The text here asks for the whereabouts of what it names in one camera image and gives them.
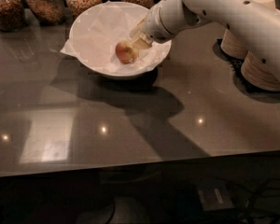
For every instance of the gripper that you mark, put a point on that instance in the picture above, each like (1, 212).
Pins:
(154, 24)

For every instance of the red yellow apple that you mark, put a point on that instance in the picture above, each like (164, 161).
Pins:
(126, 52)

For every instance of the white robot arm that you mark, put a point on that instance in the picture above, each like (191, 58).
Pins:
(257, 27)

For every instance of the white ceramic bowl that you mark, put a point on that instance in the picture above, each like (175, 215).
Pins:
(84, 25)

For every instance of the white paper liner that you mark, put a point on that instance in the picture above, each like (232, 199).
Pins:
(99, 31)

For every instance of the rear stack paper bowls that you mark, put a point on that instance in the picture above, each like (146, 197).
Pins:
(231, 46)

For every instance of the stack paper bowls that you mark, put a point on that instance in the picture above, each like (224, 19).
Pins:
(231, 46)
(258, 75)

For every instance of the glass jar brown grains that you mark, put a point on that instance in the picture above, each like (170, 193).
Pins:
(47, 12)

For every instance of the black tray mat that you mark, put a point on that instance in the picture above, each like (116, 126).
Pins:
(235, 66)

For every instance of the front stack paper bowls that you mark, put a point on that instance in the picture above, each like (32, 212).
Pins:
(258, 75)

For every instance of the glass jar dark grains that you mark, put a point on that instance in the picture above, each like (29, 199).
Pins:
(12, 17)

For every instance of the dark box under table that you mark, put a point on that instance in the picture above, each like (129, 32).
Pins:
(214, 198)

